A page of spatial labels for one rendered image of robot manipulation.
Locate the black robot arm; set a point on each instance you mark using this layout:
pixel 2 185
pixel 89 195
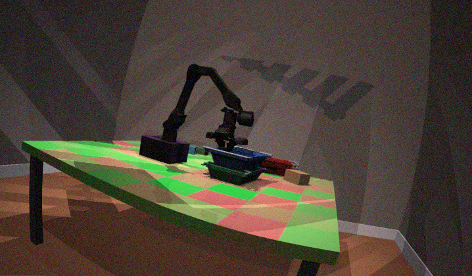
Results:
pixel 177 116

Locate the tan rectangular block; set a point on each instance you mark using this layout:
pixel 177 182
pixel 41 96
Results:
pixel 297 177

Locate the green plastic tray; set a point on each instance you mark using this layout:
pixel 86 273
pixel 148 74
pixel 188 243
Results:
pixel 233 176

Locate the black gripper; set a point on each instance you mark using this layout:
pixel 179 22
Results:
pixel 232 141

